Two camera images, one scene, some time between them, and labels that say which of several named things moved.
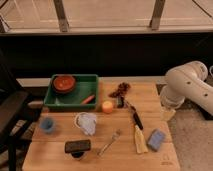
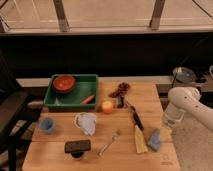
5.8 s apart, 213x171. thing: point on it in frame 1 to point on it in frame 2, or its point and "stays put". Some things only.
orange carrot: [88, 99] stays put
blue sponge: [156, 139] stays put
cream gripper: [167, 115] to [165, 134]
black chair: [15, 112] stays put
